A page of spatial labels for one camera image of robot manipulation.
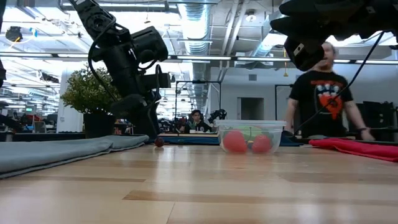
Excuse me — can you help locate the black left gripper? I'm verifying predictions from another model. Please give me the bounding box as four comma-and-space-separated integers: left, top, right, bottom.
91, 34, 171, 140

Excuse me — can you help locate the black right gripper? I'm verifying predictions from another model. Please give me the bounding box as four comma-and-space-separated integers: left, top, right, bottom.
269, 0, 398, 72

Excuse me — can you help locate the red toy tomato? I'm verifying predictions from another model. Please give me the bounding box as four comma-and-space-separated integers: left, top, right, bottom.
222, 129, 249, 154

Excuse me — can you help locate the clear plastic tupperware container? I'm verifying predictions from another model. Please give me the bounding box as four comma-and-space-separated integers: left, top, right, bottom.
214, 119, 287, 156

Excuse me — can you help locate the red toy strawberry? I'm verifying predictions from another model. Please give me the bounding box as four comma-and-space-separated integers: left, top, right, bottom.
251, 134, 273, 154

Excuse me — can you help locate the person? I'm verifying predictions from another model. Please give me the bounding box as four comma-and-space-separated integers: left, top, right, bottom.
284, 41, 376, 141
183, 109, 212, 134

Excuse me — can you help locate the navy blue cloth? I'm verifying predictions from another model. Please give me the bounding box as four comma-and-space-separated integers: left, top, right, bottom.
160, 135, 304, 147

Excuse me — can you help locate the potted green plant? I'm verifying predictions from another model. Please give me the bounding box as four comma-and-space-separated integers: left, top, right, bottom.
60, 67, 122, 139

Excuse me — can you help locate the grey folded cloth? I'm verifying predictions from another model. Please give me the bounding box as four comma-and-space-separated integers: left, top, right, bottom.
0, 134, 150, 180

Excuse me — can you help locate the black storage cabinet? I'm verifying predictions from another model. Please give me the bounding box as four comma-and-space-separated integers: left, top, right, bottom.
357, 101, 398, 131

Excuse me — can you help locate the red folded cloth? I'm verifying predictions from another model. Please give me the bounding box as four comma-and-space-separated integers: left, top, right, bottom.
308, 138, 398, 163

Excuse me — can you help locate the slanted silver ventilation duct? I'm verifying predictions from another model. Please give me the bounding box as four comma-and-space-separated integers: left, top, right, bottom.
250, 12, 287, 58

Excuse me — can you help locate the black metal gantry frame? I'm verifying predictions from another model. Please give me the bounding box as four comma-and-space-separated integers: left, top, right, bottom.
172, 80, 223, 133
274, 83, 293, 121

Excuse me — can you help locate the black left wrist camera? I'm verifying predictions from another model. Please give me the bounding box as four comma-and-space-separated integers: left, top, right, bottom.
130, 26, 169, 63

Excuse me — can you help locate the long ceiling light rail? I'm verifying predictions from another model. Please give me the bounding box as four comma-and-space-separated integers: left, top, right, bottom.
0, 52, 398, 65

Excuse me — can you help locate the black aluminium table frame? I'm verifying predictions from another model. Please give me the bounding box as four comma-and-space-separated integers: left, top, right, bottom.
12, 133, 85, 142

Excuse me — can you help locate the wide silver ventilation duct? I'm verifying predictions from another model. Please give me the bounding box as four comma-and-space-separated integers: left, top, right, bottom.
177, 0, 214, 106

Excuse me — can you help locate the black ceiling camera yellow cable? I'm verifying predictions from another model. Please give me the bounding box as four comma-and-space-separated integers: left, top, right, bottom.
5, 26, 23, 43

